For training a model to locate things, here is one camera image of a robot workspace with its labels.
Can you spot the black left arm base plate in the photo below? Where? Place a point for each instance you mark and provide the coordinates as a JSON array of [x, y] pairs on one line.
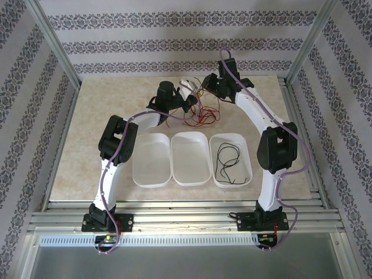
[[126, 222]]

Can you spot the small circuit board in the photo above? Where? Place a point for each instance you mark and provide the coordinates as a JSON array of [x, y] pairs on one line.
[[266, 237], [108, 238]]

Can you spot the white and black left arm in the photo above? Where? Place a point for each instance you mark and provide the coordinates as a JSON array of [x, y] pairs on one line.
[[112, 180]]

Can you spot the grey metal panel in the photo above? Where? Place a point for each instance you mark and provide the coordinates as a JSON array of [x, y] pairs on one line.
[[186, 264]]

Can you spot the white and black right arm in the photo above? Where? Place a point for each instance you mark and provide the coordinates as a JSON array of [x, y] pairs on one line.
[[268, 191]]

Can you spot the aluminium frame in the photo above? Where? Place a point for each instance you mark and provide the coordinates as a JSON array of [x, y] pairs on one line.
[[174, 216]]

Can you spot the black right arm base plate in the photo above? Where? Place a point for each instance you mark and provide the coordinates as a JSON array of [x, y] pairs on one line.
[[245, 222]]

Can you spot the white plastic bin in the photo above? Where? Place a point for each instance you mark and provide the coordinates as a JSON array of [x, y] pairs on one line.
[[151, 162], [247, 162], [190, 160]]

